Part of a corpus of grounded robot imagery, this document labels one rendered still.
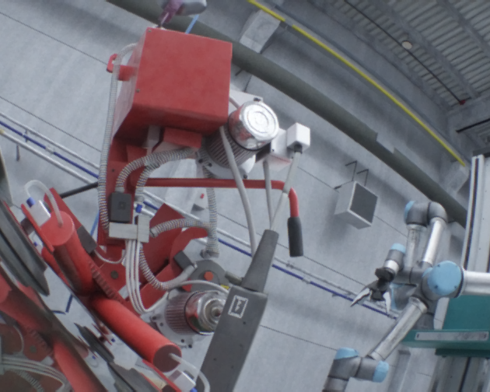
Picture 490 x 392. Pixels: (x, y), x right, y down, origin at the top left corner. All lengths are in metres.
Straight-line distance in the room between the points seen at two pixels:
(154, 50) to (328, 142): 10.14
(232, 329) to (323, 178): 9.84
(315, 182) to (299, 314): 2.98
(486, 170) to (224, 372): 1.88
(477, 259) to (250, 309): 1.49
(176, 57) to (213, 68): 0.10
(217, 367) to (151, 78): 0.63
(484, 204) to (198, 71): 1.70
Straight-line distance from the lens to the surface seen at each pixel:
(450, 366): 2.09
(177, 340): 1.14
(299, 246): 1.10
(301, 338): 10.08
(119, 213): 1.02
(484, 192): 2.38
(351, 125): 10.33
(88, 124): 8.93
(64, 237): 0.77
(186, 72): 1.05
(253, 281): 0.95
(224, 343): 0.94
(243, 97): 1.25
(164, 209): 1.22
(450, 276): 1.50
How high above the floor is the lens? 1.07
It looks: 20 degrees up
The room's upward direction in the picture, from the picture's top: 20 degrees clockwise
